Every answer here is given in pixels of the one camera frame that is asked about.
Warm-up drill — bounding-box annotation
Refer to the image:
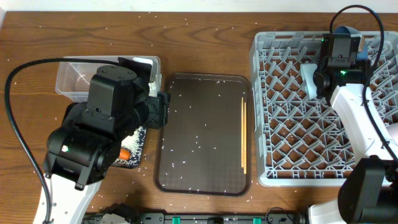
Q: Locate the dark blue plate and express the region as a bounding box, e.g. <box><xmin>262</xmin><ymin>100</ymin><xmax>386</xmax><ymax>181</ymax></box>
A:
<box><xmin>333</xmin><ymin>26</ymin><xmax>368</xmax><ymax>61</ymax></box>

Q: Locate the light blue rice bowl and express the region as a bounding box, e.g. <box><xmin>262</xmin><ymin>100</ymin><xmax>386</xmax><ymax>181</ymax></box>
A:
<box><xmin>300</xmin><ymin>63</ymin><xmax>318</xmax><ymax>100</ymax></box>

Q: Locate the pile of rice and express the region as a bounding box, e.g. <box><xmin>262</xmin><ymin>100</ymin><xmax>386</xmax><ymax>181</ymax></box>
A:
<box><xmin>112</xmin><ymin>127</ymin><xmax>147</xmax><ymax>169</ymax></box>

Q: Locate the orange carrot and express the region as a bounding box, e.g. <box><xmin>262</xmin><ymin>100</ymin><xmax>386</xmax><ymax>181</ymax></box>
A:
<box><xmin>119</xmin><ymin>148</ymin><xmax>131</xmax><ymax>161</ymax></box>

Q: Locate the pink cup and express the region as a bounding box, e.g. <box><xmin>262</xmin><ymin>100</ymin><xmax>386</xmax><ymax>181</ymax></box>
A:
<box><xmin>387</xmin><ymin>123</ymin><xmax>398</xmax><ymax>143</ymax></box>

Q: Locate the white tissue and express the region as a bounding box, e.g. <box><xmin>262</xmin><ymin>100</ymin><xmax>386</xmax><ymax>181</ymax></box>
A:
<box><xmin>149</xmin><ymin>82</ymin><xmax>159</xmax><ymax>95</ymax></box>

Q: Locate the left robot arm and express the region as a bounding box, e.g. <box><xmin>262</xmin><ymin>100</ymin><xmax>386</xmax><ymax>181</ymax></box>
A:
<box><xmin>34</xmin><ymin>57</ymin><xmax>170</xmax><ymax>223</ymax></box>

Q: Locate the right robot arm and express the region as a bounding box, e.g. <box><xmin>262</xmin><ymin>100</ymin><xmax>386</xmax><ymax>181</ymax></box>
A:
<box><xmin>300</xmin><ymin>33</ymin><xmax>397</xmax><ymax>223</ymax></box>

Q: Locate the black waste tray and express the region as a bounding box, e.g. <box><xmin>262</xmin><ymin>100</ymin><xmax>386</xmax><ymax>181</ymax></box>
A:
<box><xmin>62</xmin><ymin>101</ymin><xmax>147</xmax><ymax>169</ymax></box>

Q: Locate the grey dishwasher rack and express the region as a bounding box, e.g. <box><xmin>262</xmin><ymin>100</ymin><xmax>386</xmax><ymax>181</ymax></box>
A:
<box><xmin>249</xmin><ymin>31</ymin><xmax>397</xmax><ymax>187</ymax></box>

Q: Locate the brown serving tray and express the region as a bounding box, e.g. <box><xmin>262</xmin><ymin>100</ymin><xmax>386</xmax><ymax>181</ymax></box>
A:
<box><xmin>154</xmin><ymin>73</ymin><xmax>252</xmax><ymax>197</ymax></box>

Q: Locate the clear plastic bin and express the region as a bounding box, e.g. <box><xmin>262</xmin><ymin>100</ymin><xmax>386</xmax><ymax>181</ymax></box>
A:
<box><xmin>55</xmin><ymin>55</ymin><xmax>162</xmax><ymax>103</ymax></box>

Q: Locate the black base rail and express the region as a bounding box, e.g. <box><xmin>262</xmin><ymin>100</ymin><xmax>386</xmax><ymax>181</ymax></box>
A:
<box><xmin>82</xmin><ymin>213</ymin><xmax>309</xmax><ymax>224</ymax></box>

